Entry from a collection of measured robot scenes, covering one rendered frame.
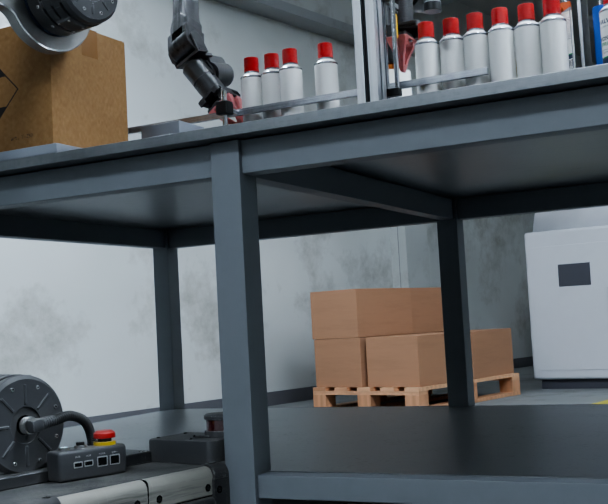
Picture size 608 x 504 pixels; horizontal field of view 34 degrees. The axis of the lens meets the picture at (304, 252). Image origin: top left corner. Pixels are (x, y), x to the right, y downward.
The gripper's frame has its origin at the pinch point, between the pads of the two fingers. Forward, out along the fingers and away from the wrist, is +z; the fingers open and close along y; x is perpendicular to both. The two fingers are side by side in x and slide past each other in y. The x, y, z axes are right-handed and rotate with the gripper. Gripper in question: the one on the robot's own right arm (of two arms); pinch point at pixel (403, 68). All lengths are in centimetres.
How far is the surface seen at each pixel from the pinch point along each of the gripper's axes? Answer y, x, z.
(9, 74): 67, 48, 1
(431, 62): -9.6, 8.5, 2.0
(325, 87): 14.8, 8.3, 3.6
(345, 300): 150, -283, 45
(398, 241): 189, -458, 3
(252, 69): 33.3, 7.4, -3.3
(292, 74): 22.5, 8.8, -0.3
